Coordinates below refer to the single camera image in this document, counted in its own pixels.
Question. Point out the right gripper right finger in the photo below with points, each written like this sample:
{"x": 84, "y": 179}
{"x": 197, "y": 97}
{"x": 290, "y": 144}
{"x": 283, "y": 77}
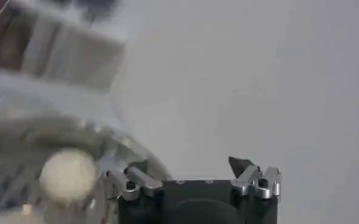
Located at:
{"x": 252, "y": 179}

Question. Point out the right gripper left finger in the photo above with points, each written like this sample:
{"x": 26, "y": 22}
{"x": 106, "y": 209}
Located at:
{"x": 142, "y": 182}

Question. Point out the white steamed bun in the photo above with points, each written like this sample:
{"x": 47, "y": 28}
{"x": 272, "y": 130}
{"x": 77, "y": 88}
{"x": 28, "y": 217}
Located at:
{"x": 68, "y": 175}

